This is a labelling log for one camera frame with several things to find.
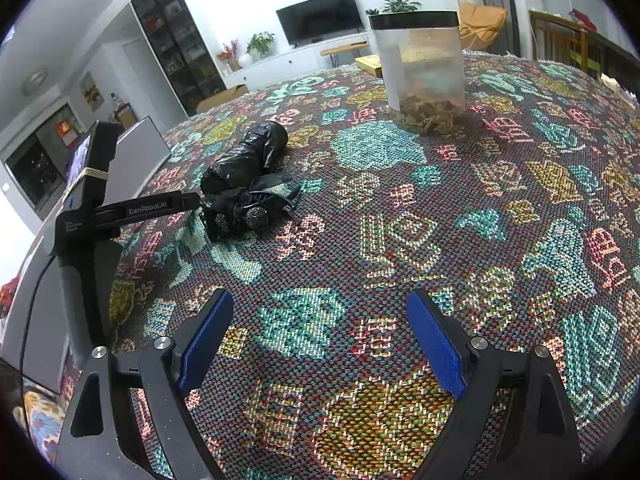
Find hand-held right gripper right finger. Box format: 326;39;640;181
406;287;583;480

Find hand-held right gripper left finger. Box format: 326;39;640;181
52;287;235;480

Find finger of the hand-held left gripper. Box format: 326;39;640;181
172;191;206;212

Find black plastic bag roll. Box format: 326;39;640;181
200;121;290;196

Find dark window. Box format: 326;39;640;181
5;105;66;211

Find brown cardboard box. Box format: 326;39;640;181
196;84;249;113

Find red window poster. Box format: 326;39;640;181
55;115;81;146

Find red flowers in vase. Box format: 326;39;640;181
217;40;241;73

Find black glass display cabinet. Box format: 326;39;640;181
131;0;226;117

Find white television cabinet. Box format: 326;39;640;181
222;35;373;91

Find bushy green potted plant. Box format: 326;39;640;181
247;31;276;58

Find floral printed cloth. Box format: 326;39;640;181
22;390;66;461

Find wooden coffee table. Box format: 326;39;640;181
320;42;371;68

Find yellow flat cardboard box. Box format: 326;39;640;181
355;55;386;78

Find black flat television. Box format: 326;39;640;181
276;0;363;48

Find clear jar with black lid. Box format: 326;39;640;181
369;10;466;133

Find large green potted plant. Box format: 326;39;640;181
379;0;422;15

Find small white items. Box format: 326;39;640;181
600;74;640;101

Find orange rocking chair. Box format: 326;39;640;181
457;2;508;51

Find dark wooden bench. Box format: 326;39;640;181
529;10;640;96

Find grey curtain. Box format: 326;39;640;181
475;0;521;56

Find black cable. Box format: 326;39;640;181
17;255;58;376

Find framed wall painting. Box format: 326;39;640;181
80;72;105;111

